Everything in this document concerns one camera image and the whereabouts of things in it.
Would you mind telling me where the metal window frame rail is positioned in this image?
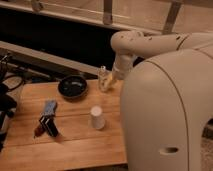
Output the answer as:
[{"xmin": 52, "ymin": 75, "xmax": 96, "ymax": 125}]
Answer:
[{"xmin": 0, "ymin": 0, "xmax": 213, "ymax": 34}]

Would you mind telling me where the black round bowl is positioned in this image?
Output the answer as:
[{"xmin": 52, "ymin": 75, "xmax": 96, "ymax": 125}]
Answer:
[{"xmin": 58, "ymin": 75, "xmax": 88, "ymax": 99}]

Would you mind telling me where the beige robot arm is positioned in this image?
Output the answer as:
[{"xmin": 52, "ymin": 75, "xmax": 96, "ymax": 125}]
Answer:
[{"xmin": 105, "ymin": 31, "xmax": 213, "ymax": 171}]

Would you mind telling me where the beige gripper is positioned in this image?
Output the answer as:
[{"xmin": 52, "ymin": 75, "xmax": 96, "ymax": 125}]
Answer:
[{"xmin": 98, "ymin": 54, "xmax": 134, "ymax": 92}]

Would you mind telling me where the blue eraser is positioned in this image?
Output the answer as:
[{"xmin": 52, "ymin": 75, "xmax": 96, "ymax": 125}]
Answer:
[{"xmin": 43, "ymin": 100, "xmax": 57, "ymax": 116}]

